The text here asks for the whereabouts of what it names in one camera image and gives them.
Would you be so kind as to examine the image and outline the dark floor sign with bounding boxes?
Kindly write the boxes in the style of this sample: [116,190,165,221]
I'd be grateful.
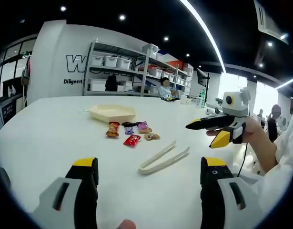
[0,99,18,125]

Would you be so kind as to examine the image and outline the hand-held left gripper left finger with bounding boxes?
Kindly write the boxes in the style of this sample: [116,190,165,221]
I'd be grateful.
[32,157,100,229]

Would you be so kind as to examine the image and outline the white storage bin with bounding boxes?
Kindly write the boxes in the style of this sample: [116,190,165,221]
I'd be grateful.
[91,55,105,67]
[103,55,119,68]
[117,58,132,70]

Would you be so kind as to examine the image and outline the cream hexagonal container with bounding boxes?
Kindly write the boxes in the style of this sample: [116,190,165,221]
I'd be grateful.
[88,104,138,124]

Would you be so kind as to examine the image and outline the long ceiling light strip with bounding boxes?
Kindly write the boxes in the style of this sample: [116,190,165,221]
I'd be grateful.
[178,0,227,74]

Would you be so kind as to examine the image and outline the purple and tan food packet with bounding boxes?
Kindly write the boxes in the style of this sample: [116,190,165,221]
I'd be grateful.
[136,121,153,135]

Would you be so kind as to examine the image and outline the red food snack packet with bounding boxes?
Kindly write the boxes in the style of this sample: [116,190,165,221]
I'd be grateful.
[123,134,142,148]

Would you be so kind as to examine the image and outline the person's right hand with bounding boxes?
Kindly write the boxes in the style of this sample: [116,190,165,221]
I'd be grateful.
[206,116,272,158]

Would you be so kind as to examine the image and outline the orange clear food snack packet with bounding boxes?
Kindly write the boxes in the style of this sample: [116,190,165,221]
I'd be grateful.
[144,132,161,142]

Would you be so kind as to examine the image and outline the orange-red food snack packet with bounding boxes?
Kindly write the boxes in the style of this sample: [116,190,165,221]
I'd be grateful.
[105,121,120,139]

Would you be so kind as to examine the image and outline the row of white storage bins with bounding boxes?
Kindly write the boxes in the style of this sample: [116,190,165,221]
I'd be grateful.
[148,66,192,88]

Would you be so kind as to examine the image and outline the person's left hand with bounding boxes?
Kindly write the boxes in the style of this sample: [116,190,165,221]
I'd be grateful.
[119,219,137,229]

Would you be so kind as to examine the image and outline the black monitor on stand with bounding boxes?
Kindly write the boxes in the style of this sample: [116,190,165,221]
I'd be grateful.
[196,67,211,88]

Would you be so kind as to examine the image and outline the white ceiling air conditioner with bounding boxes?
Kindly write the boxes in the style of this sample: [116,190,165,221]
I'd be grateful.
[253,0,290,45]

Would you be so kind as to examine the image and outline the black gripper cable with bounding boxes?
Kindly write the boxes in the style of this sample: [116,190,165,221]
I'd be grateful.
[236,142,249,177]

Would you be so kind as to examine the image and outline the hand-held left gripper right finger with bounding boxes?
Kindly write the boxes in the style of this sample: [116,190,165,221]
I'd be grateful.
[200,156,259,229]

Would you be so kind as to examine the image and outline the cream plastic food tongs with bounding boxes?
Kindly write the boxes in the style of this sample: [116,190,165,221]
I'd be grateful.
[138,139,191,176]

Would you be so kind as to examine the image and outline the grey metal storage shelf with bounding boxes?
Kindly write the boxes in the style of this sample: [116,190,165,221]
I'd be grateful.
[83,39,192,97]

